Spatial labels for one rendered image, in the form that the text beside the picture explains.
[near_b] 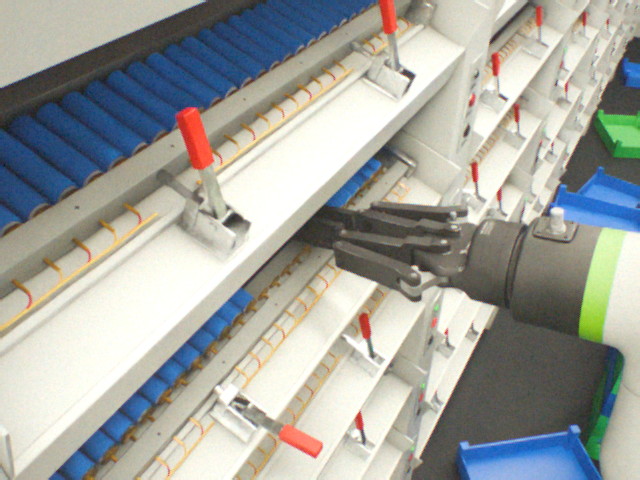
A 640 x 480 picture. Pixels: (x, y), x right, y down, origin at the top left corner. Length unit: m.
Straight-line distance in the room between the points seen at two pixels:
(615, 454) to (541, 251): 0.16
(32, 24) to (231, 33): 0.32
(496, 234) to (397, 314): 0.41
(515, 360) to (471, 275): 1.35
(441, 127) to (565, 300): 0.35
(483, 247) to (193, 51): 0.29
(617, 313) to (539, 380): 1.35
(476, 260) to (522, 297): 0.05
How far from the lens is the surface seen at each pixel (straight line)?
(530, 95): 1.50
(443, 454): 1.63
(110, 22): 0.28
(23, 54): 0.26
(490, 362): 1.85
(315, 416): 0.78
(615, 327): 0.51
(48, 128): 0.44
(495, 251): 0.52
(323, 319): 0.62
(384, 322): 0.90
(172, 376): 0.53
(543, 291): 0.51
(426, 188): 0.82
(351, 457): 1.00
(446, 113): 0.77
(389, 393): 1.07
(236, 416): 0.52
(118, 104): 0.45
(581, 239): 0.51
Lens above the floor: 1.36
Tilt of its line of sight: 38 degrees down
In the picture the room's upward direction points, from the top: straight up
